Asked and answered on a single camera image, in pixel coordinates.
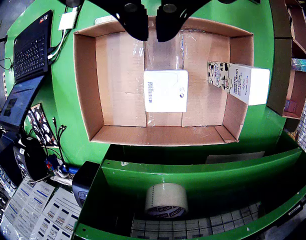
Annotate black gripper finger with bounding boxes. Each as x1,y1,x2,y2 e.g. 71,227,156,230
87,0,149,42
155,0,213,43

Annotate plain white carton box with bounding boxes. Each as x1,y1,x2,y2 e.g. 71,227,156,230
143,69,189,113

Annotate cow print hand cream box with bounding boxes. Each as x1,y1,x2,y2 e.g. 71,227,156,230
207,61,271,107

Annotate large shallow cardboard tray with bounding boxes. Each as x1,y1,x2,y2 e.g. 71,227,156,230
72,16,255,147

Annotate empty cardboard box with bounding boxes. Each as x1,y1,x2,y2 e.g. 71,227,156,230
269,0,306,61

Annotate blue carton box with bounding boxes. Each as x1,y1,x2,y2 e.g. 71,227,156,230
291,58,306,74

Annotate pink carton box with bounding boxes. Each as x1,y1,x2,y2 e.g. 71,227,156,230
283,99,298,114

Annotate white power adapter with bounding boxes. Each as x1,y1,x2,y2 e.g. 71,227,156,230
58,11,79,31

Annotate black laptop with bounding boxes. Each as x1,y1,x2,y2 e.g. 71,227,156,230
0,9,54,133

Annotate sheet of printed pictures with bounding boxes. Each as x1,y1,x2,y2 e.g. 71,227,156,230
26,102,59,147

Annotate green metal shelf unit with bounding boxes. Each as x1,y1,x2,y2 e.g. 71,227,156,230
72,129,306,240

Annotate small blue object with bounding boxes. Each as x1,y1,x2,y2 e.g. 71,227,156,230
44,154,59,171

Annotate black label printer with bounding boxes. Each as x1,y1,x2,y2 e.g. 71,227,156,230
71,160,101,208

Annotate black round device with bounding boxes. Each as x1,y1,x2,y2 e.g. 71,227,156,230
13,138,51,183

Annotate clear packing tape roll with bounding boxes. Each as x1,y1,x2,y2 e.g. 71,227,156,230
144,182,189,220

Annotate grid printed paper sheet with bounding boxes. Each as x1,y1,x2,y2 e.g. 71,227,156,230
131,201,264,240

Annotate white printed paper sheets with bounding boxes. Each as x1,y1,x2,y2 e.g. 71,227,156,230
0,179,82,240

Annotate white adapter cables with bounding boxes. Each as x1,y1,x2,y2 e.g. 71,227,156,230
47,29,70,62

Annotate black multi-plug cable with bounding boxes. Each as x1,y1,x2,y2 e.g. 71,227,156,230
51,116,70,168

